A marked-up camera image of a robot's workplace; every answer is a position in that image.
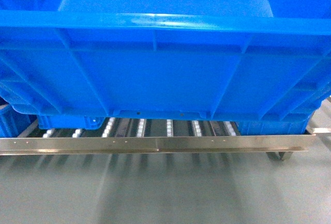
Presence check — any large blue plastic crate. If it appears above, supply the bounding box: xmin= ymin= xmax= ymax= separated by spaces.
xmin=1 ymin=0 xmax=330 ymax=122

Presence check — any steel roller shelf rack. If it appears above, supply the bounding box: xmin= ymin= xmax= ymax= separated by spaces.
xmin=1 ymin=119 xmax=330 ymax=160

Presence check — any blue crate right on shelf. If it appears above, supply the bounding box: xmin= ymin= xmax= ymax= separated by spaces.
xmin=236 ymin=113 xmax=314 ymax=136

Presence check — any blue crate on shelf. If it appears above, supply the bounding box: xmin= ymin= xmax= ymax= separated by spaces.
xmin=1 ymin=99 xmax=105 ymax=138
xmin=236 ymin=113 xmax=314 ymax=136

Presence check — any blue crate left on shelf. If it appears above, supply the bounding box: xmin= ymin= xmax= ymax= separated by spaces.
xmin=1 ymin=99 xmax=105 ymax=138

